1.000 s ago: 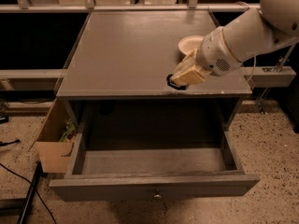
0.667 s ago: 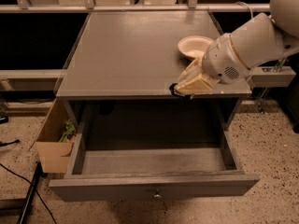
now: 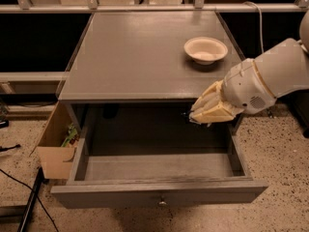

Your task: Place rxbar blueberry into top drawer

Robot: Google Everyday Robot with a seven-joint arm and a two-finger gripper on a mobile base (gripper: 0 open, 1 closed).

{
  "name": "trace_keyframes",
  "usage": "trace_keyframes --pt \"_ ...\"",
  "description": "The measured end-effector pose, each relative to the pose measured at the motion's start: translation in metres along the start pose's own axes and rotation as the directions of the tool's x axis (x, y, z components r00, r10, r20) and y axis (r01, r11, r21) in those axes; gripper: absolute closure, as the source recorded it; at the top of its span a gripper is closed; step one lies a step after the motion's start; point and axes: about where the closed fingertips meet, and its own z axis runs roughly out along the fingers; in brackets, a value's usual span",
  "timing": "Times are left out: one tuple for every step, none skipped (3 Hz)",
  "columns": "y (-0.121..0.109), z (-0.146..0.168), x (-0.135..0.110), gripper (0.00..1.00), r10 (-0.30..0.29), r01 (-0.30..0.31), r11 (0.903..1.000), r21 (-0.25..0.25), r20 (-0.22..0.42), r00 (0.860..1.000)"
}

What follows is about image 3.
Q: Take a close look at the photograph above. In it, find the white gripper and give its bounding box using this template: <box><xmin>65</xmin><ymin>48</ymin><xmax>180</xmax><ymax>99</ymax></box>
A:
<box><xmin>189</xmin><ymin>59</ymin><xmax>276</xmax><ymax>124</ymax></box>

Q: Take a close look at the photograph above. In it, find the dark blue rxbar wrapper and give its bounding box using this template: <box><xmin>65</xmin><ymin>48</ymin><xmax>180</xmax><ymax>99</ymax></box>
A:
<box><xmin>182</xmin><ymin>111</ymin><xmax>212</xmax><ymax>128</ymax></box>

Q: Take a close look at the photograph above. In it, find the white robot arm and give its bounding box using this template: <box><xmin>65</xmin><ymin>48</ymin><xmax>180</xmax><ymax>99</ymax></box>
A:
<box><xmin>188</xmin><ymin>12</ymin><xmax>309</xmax><ymax>124</ymax></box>

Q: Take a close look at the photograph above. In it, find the metal drawer knob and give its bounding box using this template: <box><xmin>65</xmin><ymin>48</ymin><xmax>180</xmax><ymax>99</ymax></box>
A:
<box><xmin>158</xmin><ymin>196</ymin><xmax>167</xmax><ymax>207</ymax></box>

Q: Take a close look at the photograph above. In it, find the grey open top drawer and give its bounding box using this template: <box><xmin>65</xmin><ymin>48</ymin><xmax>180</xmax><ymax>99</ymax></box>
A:
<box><xmin>50</xmin><ymin>103</ymin><xmax>269</xmax><ymax>210</ymax></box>

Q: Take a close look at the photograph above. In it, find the white paper bowl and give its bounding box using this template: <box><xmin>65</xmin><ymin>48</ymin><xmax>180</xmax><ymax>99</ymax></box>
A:
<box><xmin>183</xmin><ymin>37</ymin><xmax>228</xmax><ymax>65</ymax></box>

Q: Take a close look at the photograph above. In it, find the grey wooden cabinet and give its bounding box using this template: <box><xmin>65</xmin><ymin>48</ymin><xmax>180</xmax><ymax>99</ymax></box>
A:
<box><xmin>59</xmin><ymin>11</ymin><xmax>243</xmax><ymax>129</ymax></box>

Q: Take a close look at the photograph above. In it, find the green item in box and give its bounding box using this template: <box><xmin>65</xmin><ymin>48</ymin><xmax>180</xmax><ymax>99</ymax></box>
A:
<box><xmin>62</xmin><ymin>124</ymin><xmax>77</xmax><ymax>147</ymax></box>

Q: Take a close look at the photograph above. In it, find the brown cardboard box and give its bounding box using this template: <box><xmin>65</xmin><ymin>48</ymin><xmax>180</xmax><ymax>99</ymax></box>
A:
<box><xmin>36</xmin><ymin>102</ymin><xmax>75</xmax><ymax>180</ymax></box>

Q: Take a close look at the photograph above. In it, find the black metal floor bar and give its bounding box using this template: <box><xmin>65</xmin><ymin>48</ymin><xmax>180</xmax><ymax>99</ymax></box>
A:
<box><xmin>17</xmin><ymin>167</ymin><xmax>43</xmax><ymax>232</ymax></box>

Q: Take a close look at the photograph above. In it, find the white hanging cable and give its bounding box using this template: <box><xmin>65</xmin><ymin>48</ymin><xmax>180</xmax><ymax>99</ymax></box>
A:
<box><xmin>243</xmin><ymin>1</ymin><xmax>267</xmax><ymax>55</ymax></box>

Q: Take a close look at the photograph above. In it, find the black floor cable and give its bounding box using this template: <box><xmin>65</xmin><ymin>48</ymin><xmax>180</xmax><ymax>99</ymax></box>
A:
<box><xmin>0</xmin><ymin>168</ymin><xmax>60</xmax><ymax>232</ymax></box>

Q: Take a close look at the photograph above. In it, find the metal railing frame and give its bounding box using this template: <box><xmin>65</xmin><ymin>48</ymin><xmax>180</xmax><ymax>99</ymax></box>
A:
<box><xmin>1</xmin><ymin>2</ymin><xmax>300</xmax><ymax>94</ymax></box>

